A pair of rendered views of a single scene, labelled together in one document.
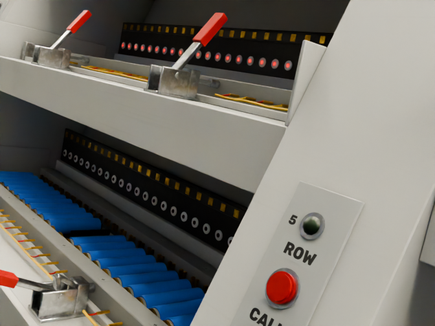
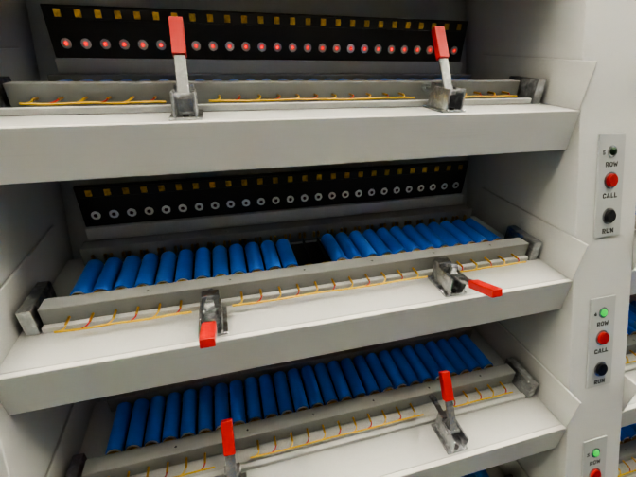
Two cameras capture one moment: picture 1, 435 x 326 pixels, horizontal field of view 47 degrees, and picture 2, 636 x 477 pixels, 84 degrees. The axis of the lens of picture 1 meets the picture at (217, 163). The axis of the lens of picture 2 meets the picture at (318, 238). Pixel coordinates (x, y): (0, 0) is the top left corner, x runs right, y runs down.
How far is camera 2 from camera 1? 60 cm
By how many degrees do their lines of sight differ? 63
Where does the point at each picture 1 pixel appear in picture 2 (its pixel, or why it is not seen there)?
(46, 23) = not seen: outside the picture
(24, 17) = not seen: outside the picture
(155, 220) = (315, 210)
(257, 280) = (599, 184)
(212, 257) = (385, 205)
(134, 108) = (447, 130)
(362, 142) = (615, 108)
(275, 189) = (588, 143)
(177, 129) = (497, 132)
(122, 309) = (471, 253)
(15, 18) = not seen: outside the picture
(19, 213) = (286, 277)
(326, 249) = (620, 157)
